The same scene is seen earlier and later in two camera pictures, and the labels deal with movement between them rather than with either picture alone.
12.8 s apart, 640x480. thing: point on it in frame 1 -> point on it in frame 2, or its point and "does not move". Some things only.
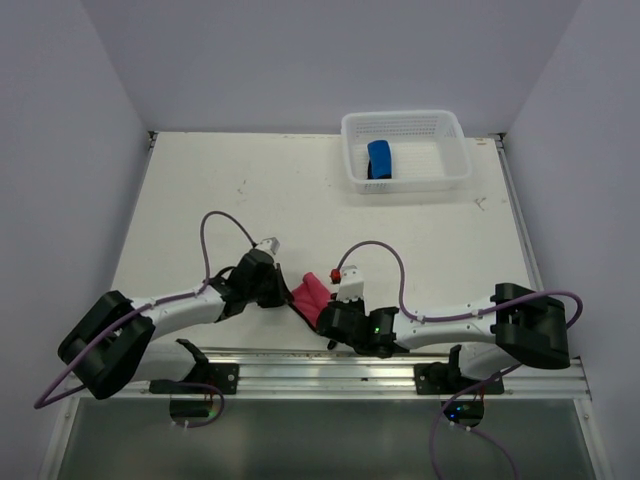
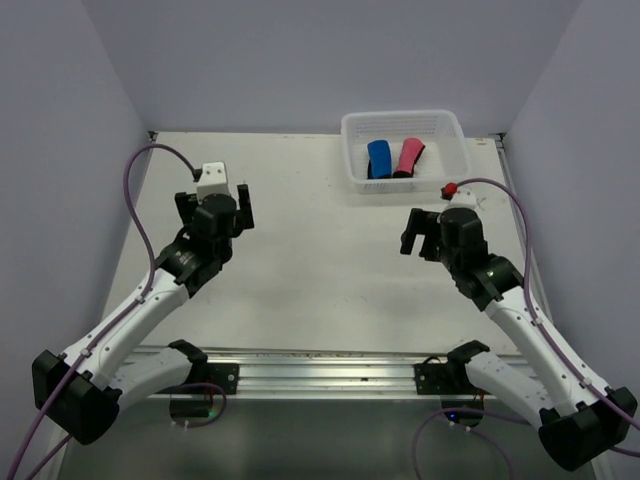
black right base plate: [446, 379] does not move
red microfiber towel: [309, 298] -> [410, 153]
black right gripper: [341, 305] -> [421, 222]
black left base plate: [208, 378] does not move
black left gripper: [281, 292] -> [242, 217]
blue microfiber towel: [380, 164] does not move
